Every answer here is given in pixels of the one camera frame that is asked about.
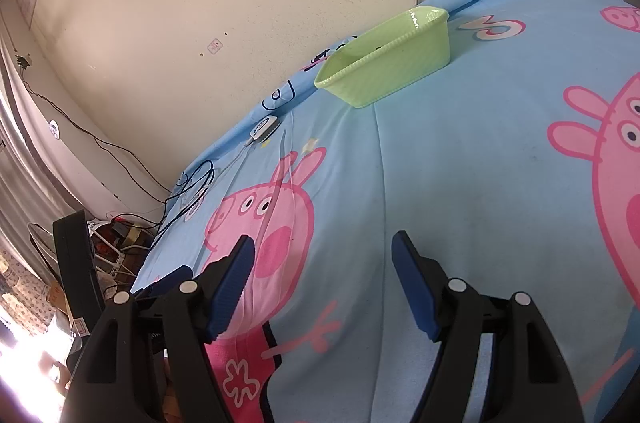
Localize green plastic basket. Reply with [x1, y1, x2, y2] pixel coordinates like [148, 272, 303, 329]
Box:
[314, 5, 451, 109]

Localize black wall cable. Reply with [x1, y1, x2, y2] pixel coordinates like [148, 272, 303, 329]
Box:
[14, 52, 174, 205]

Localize black cables on bed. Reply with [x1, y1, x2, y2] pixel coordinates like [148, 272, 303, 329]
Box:
[161, 159, 217, 231]

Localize white charger box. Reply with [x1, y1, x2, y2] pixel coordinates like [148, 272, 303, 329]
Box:
[249, 115, 280, 144]

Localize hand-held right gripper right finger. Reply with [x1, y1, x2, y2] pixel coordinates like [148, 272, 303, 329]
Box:
[391, 230, 586, 423]

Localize blue cartoon printed bedsheet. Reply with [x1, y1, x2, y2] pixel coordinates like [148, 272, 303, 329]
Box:
[129, 0, 640, 423]

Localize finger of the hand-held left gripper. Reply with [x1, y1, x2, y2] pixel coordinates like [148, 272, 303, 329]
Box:
[131, 265, 195, 305]

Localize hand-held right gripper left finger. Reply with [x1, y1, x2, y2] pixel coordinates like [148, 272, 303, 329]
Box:
[60, 234, 256, 423]

